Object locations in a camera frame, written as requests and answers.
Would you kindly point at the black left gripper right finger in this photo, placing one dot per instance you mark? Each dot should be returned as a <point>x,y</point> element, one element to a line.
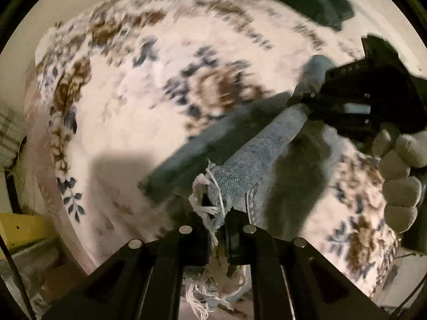
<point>291,279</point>

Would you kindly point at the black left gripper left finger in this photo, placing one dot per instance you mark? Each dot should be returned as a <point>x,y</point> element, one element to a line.
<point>140,281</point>

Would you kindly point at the blue frayed denim pant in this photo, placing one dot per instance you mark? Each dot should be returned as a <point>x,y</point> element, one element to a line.
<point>267,159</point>

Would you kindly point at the grey gloved right hand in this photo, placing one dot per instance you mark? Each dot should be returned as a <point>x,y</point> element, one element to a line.
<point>402,164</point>

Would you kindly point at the yellow box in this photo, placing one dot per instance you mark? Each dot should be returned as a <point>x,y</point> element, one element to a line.
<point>20,231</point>

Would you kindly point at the floral fleece blanket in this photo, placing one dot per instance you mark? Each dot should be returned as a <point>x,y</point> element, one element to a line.
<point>136,98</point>

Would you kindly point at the striped curtain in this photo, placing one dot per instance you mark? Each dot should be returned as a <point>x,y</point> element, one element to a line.
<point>12,133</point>

